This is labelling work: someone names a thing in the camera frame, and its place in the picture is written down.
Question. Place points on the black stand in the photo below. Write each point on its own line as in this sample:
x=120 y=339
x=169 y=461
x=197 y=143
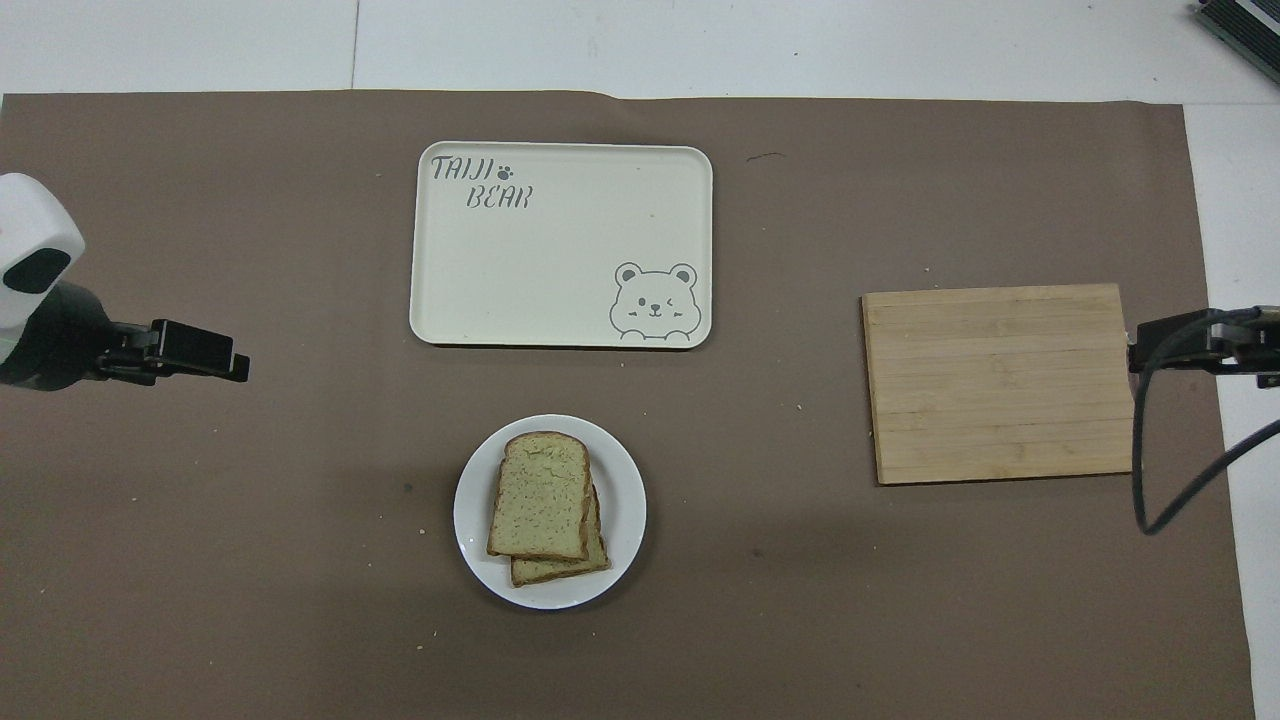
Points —
x=1245 y=22

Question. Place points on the bread slice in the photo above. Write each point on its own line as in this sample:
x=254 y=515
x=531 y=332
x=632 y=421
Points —
x=540 y=495
x=596 y=562

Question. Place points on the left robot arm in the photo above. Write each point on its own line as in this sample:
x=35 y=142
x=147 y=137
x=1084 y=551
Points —
x=35 y=225

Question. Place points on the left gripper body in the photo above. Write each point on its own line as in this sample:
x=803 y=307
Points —
x=55 y=340

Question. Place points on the cream tray with bear print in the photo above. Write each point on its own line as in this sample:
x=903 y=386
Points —
x=560 y=245

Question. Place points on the wooden cutting board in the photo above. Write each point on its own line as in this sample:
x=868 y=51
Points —
x=1000 y=385

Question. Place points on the white round plate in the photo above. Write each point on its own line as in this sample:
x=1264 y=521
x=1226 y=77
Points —
x=620 y=500

